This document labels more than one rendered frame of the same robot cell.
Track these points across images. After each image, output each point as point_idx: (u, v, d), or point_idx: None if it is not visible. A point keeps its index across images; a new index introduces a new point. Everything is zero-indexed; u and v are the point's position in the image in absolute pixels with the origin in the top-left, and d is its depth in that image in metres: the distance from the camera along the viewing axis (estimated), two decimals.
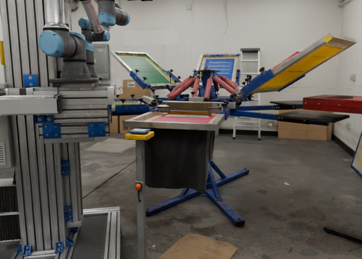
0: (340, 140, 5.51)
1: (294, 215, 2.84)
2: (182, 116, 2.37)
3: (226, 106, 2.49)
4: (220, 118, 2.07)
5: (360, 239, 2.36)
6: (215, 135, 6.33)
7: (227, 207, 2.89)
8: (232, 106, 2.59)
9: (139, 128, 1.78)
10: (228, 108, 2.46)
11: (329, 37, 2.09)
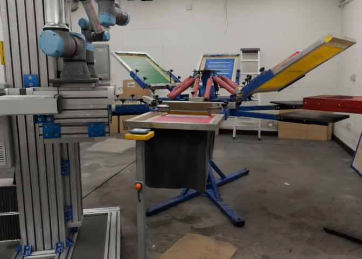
0: (340, 140, 5.51)
1: (294, 215, 2.84)
2: (182, 116, 2.37)
3: (226, 106, 2.49)
4: (220, 118, 2.07)
5: (360, 239, 2.36)
6: (215, 135, 6.33)
7: (227, 207, 2.89)
8: (232, 106, 2.59)
9: (139, 128, 1.78)
10: (228, 108, 2.46)
11: (329, 37, 2.09)
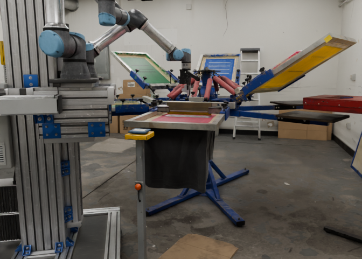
0: (340, 140, 5.51)
1: (294, 215, 2.84)
2: (182, 116, 2.37)
3: (226, 106, 2.49)
4: (220, 118, 2.07)
5: (360, 239, 2.36)
6: (215, 135, 6.33)
7: (227, 207, 2.89)
8: (232, 106, 2.59)
9: (139, 128, 1.78)
10: (228, 108, 2.46)
11: (329, 37, 2.09)
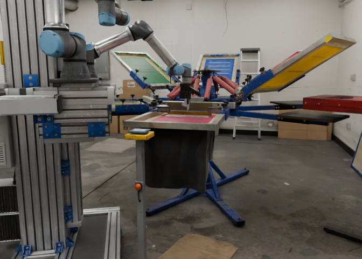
0: (340, 140, 5.51)
1: (294, 215, 2.84)
2: (182, 116, 2.37)
3: (226, 106, 2.49)
4: (220, 118, 2.07)
5: (360, 239, 2.36)
6: (215, 135, 6.33)
7: (227, 207, 2.89)
8: (232, 106, 2.59)
9: (139, 128, 1.78)
10: (228, 108, 2.46)
11: (329, 37, 2.09)
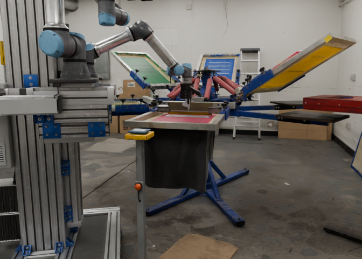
0: (340, 140, 5.51)
1: (294, 215, 2.84)
2: (182, 116, 2.37)
3: (226, 106, 2.49)
4: (220, 118, 2.07)
5: (360, 239, 2.36)
6: (215, 135, 6.33)
7: (227, 207, 2.89)
8: (232, 106, 2.59)
9: (139, 128, 1.78)
10: (228, 108, 2.46)
11: (329, 37, 2.09)
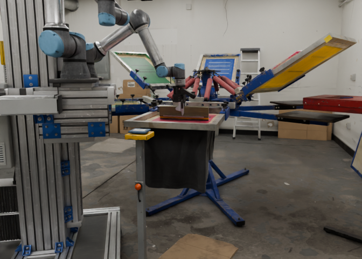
0: (340, 140, 5.51)
1: (294, 215, 2.84)
2: None
3: (226, 106, 2.49)
4: (220, 118, 2.07)
5: (360, 239, 2.36)
6: (215, 135, 6.33)
7: (227, 207, 2.89)
8: (232, 106, 2.59)
9: (139, 128, 1.78)
10: (228, 108, 2.46)
11: (329, 37, 2.09)
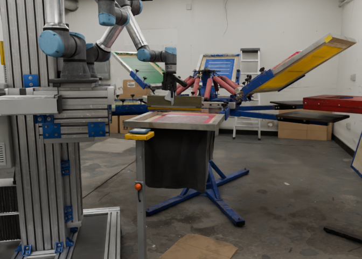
0: (340, 140, 5.51)
1: (294, 215, 2.84)
2: (182, 116, 2.37)
3: (226, 106, 2.49)
4: (220, 118, 2.07)
5: (360, 239, 2.36)
6: (215, 135, 6.33)
7: (227, 207, 2.89)
8: (232, 106, 2.59)
9: (139, 128, 1.78)
10: (228, 108, 2.46)
11: (329, 37, 2.09)
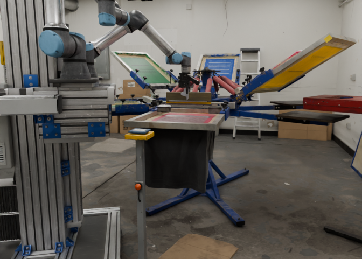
0: (340, 140, 5.51)
1: (294, 215, 2.84)
2: (182, 116, 2.37)
3: (226, 106, 2.49)
4: (220, 118, 2.07)
5: (360, 239, 2.36)
6: (215, 135, 6.33)
7: (227, 207, 2.89)
8: (232, 106, 2.59)
9: (139, 128, 1.78)
10: (228, 108, 2.46)
11: (329, 37, 2.09)
